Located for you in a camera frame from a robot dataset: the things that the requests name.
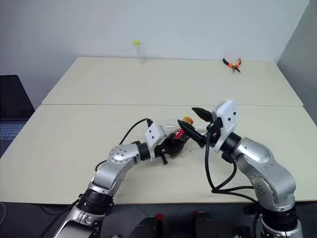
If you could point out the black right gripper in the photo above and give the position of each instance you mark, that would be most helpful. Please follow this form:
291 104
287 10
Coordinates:
213 129

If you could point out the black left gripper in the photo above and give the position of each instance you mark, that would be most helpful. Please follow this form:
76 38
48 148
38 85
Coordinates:
163 150

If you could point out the dark drink bottle yellow cap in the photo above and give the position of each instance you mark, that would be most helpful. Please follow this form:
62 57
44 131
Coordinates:
178 135

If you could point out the clear wine glass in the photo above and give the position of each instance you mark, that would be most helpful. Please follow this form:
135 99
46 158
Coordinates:
172 123

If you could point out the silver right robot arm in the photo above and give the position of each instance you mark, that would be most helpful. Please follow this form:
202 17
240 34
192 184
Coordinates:
262 168

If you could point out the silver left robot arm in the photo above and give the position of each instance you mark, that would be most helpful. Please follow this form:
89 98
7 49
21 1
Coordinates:
116 168

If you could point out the orange black pliers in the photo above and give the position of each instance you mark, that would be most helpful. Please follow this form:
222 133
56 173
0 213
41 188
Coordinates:
232 65

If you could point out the small red cap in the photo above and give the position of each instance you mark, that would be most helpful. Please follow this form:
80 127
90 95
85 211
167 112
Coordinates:
159 217

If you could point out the dark rounded shape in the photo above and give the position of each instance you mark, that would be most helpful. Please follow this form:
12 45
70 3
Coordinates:
146 228

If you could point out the clear tube yellow-green cap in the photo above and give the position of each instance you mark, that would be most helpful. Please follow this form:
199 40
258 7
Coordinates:
138 53

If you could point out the black laptop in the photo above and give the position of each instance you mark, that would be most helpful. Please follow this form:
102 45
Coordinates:
13 99

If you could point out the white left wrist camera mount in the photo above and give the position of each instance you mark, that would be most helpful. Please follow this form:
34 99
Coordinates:
154 135

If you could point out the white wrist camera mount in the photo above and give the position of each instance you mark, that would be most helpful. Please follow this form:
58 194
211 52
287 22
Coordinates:
154 135
227 116

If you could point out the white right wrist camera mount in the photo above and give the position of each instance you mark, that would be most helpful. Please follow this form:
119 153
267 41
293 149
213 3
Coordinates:
227 116

